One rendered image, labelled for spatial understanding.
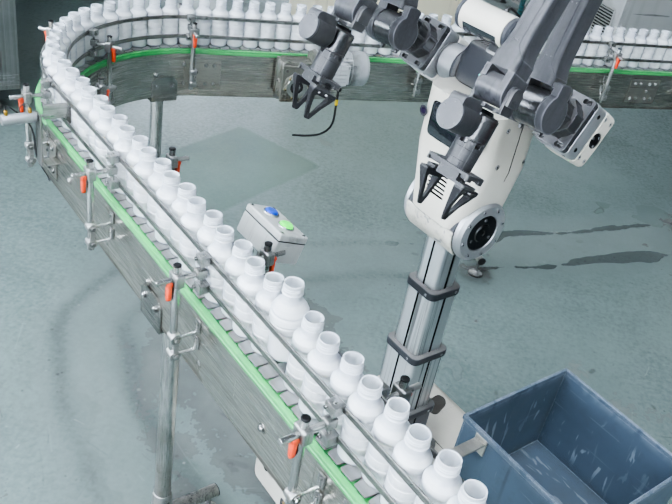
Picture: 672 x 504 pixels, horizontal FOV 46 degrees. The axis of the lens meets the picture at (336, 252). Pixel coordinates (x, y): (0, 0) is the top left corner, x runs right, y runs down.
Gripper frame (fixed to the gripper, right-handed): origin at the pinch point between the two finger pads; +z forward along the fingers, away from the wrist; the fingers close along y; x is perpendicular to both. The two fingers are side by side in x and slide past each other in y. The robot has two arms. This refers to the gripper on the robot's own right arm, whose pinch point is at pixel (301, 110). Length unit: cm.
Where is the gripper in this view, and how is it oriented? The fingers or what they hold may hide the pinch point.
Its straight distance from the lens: 181.2
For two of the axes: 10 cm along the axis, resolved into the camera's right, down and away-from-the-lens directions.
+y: 4.5, 4.9, -7.4
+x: 7.5, 2.4, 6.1
